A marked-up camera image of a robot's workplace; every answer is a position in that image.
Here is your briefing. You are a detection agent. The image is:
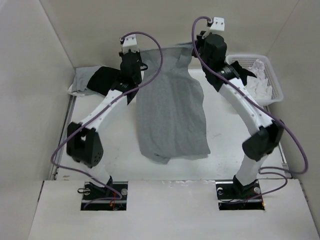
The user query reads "grey tank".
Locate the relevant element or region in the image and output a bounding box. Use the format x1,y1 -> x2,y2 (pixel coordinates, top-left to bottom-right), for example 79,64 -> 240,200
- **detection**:
136,42 -> 211,164
72,65 -> 102,96

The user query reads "black tank top in basket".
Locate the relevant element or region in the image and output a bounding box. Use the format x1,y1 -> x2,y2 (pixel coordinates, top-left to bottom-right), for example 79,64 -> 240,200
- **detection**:
231,61 -> 257,86

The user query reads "white plastic basket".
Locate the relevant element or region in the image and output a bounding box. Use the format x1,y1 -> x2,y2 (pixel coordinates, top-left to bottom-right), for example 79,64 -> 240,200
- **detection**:
226,54 -> 284,107

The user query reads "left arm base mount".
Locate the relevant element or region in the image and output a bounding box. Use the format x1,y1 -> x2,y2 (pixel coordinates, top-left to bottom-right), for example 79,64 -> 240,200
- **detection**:
77,181 -> 129,211

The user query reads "metal table rail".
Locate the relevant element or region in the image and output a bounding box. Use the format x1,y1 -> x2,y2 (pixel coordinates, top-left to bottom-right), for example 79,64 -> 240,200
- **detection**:
48,96 -> 76,181
264,106 -> 292,178

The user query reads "folded black tank top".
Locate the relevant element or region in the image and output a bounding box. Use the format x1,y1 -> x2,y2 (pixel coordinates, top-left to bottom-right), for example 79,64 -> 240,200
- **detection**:
86,66 -> 121,96

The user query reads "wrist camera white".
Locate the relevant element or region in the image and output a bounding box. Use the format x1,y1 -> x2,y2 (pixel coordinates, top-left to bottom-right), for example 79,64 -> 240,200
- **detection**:
207,17 -> 225,33
121,34 -> 139,52

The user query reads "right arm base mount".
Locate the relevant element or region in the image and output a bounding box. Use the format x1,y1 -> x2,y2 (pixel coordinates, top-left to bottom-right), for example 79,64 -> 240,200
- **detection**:
215,180 -> 265,211

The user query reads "right metal table rail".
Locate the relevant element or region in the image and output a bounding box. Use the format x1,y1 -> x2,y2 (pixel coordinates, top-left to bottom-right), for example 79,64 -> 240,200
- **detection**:
264,106 -> 292,178

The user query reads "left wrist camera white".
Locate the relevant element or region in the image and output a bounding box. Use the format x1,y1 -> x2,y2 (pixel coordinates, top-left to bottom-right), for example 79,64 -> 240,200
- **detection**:
121,34 -> 139,52

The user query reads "white tank top in basket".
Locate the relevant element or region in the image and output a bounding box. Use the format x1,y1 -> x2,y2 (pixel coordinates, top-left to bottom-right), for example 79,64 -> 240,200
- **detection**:
246,58 -> 272,102

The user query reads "folded white tank top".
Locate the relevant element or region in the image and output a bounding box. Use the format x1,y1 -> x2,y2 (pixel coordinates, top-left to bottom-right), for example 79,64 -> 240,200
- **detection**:
67,85 -> 88,97

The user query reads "folded grey tank top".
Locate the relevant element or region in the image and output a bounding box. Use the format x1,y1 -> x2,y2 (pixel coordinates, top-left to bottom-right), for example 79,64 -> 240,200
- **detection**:
72,65 -> 102,96

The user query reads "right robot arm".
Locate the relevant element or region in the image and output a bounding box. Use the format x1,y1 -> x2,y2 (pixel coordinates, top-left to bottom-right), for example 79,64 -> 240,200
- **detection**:
192,31 -> 284,198

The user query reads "left metal table rail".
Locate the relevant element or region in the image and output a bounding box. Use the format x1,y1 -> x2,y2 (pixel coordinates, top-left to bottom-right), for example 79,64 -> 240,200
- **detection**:
48,96 -> 76,181

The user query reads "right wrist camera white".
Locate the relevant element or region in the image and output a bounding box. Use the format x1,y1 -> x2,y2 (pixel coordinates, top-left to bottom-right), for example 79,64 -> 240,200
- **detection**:
207,17 -> 225,33

